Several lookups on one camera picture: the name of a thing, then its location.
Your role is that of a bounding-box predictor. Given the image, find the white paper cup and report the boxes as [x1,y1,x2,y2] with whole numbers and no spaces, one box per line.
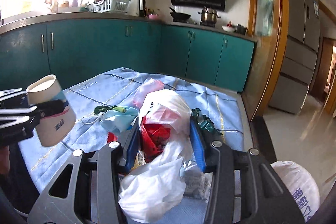
[26,75,76,147]

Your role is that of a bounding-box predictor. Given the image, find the red plastic bag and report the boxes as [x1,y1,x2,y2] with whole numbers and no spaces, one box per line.
[139,117,171,163]

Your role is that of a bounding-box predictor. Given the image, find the light blue face mask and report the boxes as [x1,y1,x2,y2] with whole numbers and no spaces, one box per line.
[81,106,140,135]

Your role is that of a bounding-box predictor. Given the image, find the white plastic bag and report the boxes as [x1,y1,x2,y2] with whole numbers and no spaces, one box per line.
[118,89,191,223]

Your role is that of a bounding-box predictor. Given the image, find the clear printed plastic wrapper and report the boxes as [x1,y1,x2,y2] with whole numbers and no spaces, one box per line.
[180,160,213,202]

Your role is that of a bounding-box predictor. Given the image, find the teal lower kitchen cabinets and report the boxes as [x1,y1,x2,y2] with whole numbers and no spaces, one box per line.
[1,18,255,92]

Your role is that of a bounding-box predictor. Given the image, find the white woven trash sack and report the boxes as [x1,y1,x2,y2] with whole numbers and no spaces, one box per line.
[271,161,320,222]

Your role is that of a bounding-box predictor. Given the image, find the dark green foil wrapper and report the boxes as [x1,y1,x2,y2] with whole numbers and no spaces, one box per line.
[191,108,221,135]

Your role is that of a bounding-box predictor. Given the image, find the light blue tablecloth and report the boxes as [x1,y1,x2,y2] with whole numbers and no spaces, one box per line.
[19,68,244,192]

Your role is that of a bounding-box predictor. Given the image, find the green small wrapper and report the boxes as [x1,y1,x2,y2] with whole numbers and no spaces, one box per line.
[93,105,126,115]

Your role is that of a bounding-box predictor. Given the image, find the pink plastic bag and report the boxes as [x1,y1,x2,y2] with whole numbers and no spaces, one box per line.
[133,79,165,109]

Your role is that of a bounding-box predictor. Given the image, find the white bowl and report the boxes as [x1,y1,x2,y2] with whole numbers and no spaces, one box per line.
[222,26,235,32]

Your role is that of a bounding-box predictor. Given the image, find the small dark pot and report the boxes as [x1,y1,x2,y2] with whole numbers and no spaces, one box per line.
[234,24,248,35]

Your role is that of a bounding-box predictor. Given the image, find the black frying pan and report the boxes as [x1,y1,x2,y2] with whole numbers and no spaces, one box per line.
[169,7,191,23]

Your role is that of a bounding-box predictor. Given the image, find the steel stock pot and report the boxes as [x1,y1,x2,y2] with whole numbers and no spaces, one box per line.
[198,7,221,27]

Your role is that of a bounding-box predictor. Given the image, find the pink small bowl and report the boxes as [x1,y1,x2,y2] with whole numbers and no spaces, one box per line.
[148,14,160,20]

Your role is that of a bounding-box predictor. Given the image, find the white dish rack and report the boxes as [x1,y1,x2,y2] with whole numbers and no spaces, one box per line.
[88,0,131,13]

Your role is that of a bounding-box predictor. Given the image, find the white electric kettle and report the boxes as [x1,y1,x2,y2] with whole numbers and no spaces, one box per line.
[127,0,143,16]

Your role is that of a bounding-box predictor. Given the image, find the wooden glass sliding door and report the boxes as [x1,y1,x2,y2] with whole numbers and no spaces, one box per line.
[242,0,289,121]

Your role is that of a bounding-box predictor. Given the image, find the silver refrigerator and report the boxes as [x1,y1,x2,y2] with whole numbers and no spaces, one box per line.
[269,0,320,114]

